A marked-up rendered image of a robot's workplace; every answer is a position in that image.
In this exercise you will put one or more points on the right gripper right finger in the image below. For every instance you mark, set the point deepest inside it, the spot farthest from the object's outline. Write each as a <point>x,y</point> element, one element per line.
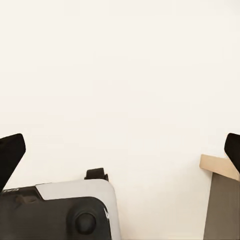
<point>232,149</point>

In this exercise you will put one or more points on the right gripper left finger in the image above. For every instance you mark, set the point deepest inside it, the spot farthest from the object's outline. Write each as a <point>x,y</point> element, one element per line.
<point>12,149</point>

